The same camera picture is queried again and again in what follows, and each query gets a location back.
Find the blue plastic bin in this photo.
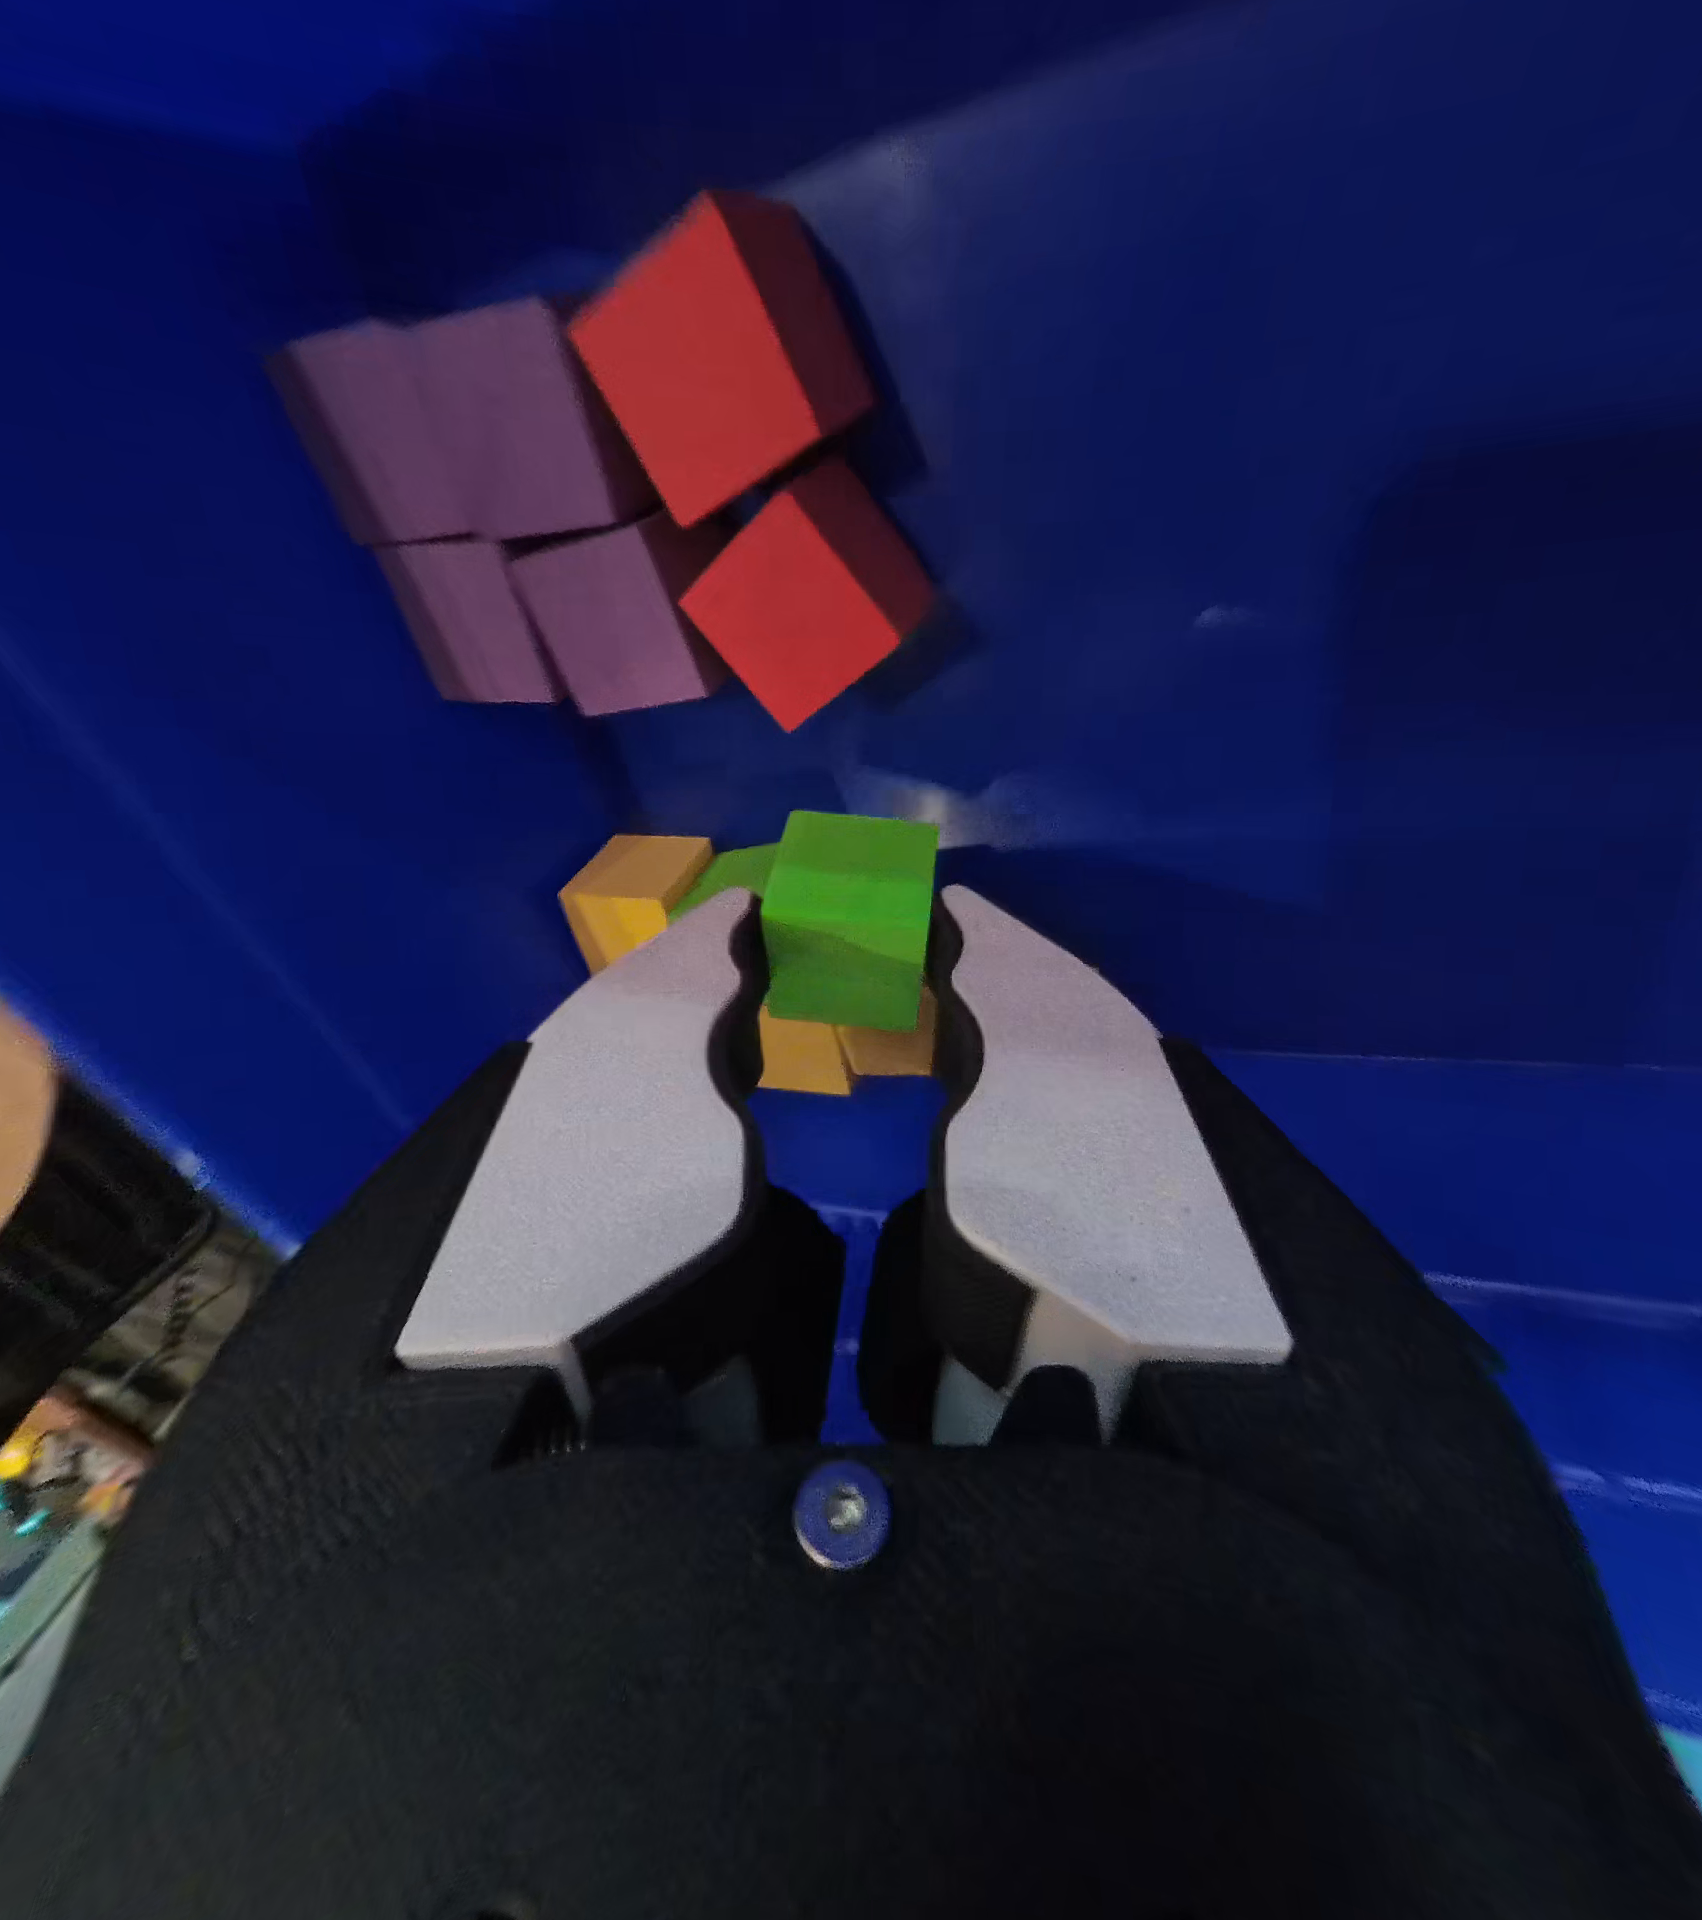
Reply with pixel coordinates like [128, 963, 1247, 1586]
[0, 0, 1702, 1758]

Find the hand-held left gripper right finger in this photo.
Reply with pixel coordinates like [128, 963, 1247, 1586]
[935, 882, 1297, 1365]

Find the green wooden cube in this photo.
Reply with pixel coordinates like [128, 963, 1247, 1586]
[666, 845, 780, 920]
[765, 807, 941, 1035]

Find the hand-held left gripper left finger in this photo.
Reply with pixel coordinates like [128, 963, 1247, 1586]
[393, 884, 770, 1374]

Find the red wooden cube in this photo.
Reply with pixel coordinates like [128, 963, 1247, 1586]
[565, 188, 880, 531]
[673, 457, 935, 735]

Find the yellow wooden cube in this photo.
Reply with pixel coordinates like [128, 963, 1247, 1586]
[835, 999, 941, 1076]
[557, 838, 717, 974]
[755, 1000, 857, 1098]

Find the purple wooden cube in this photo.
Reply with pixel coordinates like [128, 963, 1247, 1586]
[372, 537, 557, 710]
[509, 512, 725, 717]
[262, 315, 492, 546]
[403, 296, 647, 542]

